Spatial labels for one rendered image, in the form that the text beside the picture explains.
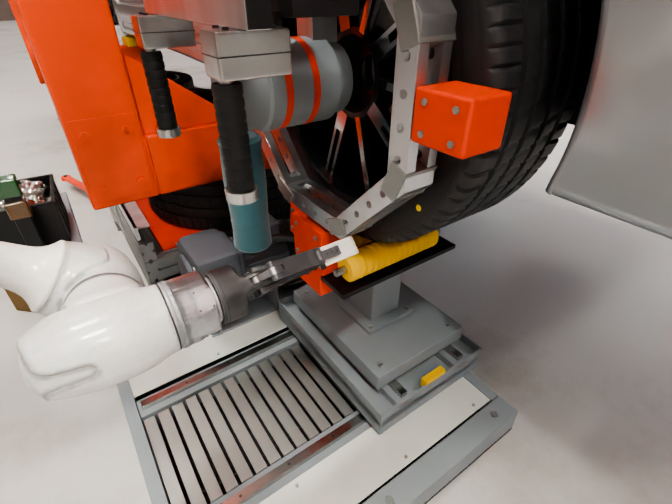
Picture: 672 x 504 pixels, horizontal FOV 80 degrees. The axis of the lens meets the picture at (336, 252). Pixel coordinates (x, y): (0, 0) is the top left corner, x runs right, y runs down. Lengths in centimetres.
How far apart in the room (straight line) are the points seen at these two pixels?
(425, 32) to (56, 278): 55
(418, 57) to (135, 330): 46
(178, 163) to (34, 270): 62
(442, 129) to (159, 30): 51
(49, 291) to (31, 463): 79
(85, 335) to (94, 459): 80
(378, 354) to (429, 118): 65
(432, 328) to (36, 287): 87
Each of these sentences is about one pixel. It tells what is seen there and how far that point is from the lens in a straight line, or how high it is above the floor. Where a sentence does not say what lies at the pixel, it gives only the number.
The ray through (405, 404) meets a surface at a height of 15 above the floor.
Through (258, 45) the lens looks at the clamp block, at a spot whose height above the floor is 93.
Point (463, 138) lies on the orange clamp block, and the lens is 50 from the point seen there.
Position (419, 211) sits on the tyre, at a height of 67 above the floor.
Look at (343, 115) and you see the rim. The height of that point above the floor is 77.
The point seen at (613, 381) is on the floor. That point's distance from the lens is 151.
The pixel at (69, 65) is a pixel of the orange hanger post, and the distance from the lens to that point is 109.
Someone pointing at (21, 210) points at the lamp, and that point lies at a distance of 109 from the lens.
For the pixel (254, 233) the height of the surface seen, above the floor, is 53.
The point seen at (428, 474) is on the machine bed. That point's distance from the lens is 104.
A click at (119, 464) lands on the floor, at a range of 125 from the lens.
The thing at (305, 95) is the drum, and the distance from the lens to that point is 69.
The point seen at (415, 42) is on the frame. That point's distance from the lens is 54.
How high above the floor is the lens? 99
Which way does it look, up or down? 33 degrees down
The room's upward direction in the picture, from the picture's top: straight up
